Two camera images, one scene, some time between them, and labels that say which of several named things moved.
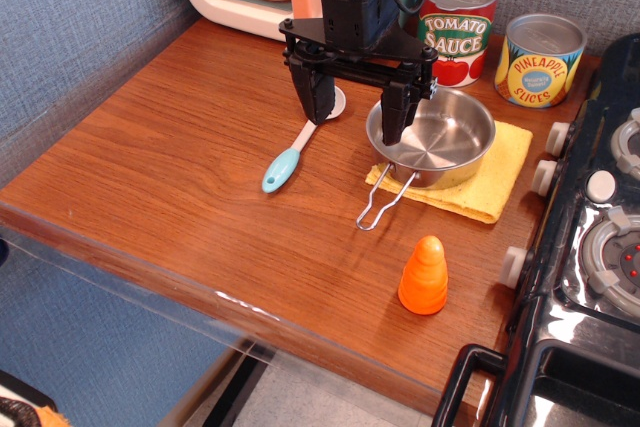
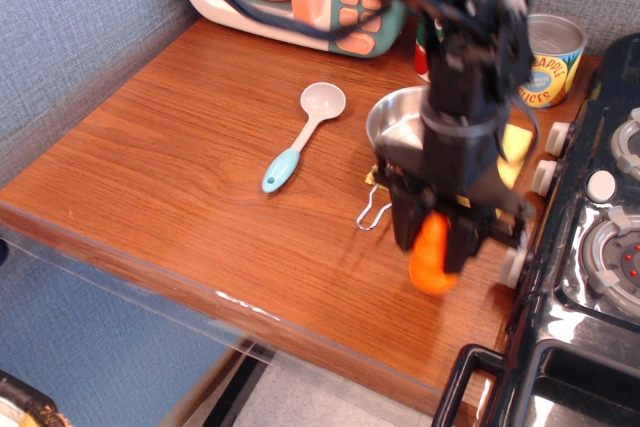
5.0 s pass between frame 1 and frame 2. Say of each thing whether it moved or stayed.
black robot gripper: moved
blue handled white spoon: stayed
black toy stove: stayed
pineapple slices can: stayed
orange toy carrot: moved
